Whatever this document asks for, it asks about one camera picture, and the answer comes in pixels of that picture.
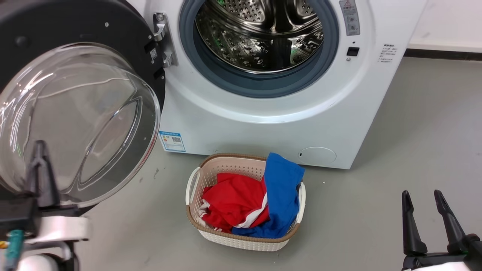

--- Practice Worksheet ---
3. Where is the blue garment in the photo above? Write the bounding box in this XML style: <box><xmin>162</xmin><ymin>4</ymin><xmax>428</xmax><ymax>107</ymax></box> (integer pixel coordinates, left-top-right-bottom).
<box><xmin>231</xmin><ymin>152</ymin><xmax>306</xmax><ymax>239</ymax></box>

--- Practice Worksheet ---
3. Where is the black round glass washer door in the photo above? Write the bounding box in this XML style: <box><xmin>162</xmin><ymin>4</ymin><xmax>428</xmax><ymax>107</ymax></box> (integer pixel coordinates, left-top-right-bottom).
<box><xmin>0</xmin><ymin>0</ymin><xmax>167</xmax><ymax>218</ymax></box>

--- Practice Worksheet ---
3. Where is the cream plastic laundry basket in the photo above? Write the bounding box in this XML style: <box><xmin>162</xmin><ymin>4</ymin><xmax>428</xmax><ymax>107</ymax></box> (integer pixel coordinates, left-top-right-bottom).
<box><xmin>185</xmin><ymin>152</ymin><xmax>307</xmax><ymax>252</ymax></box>

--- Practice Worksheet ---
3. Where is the teal cable connector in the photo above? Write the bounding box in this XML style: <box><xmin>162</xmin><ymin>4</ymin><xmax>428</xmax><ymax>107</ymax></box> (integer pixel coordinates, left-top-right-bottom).
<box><xmin>3</xmin><ymin>229</ymin><xmax>24</xmax><ymax>271</ymax></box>

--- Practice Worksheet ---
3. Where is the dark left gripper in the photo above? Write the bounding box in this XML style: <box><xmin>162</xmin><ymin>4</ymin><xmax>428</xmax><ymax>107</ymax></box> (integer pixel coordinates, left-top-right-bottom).
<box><xmin>26</xmin><ymin>140</ymin><xmax>90</xmax><ymax>219</ymax></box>

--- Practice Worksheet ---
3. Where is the round white filter cover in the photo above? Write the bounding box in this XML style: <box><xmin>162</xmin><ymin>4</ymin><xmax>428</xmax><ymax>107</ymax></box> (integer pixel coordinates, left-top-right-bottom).
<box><xmin>297</xmin><ymin>146</ymin><xmax>337</xmax><ymax>166</ymax></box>

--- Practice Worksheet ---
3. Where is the silver metal door hinge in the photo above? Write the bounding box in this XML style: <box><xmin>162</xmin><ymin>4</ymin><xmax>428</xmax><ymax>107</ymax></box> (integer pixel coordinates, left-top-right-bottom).
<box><xmin>152</xmin><ymin>12</ymin><xmax>178</xmax><ymax>69</ymax></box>

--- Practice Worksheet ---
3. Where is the blue energy label sticker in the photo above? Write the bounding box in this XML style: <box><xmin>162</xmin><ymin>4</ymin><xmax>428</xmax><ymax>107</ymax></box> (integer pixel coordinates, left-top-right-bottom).
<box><xmin>159</xmin><ymin>131</ymin><xmax>186</xmax><ymax>153</ymax></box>

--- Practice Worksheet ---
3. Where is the grey warning sticker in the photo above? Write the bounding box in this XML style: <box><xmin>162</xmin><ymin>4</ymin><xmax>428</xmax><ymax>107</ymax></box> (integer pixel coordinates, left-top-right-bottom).
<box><xmin>339</xmin><ymin>0</ymin><xmax>361</xmax><ymax>37</ymax></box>

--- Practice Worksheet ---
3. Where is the red garment with white stripe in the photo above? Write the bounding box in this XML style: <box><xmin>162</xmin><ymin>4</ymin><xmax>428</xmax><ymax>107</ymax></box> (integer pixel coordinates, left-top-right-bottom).
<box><xmin>198</xmin><ymin>172</ymin><xmax>270</xmax><ymax>233</ymax></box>

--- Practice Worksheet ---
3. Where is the white front-load washing machine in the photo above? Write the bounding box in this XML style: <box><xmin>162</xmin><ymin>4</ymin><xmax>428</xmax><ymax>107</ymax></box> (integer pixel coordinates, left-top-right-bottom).
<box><xmin>126</xmin><ymin>0</ymin><xmax>429</xmax><ymax>170</ymax></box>

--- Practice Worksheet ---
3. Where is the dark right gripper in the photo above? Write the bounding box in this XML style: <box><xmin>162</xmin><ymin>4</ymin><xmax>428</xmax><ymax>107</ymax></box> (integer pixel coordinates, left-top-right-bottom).
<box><xmin>401</xmin><ymin>189</ymin><xmax>482</xmax><ymax>271</ymax></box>

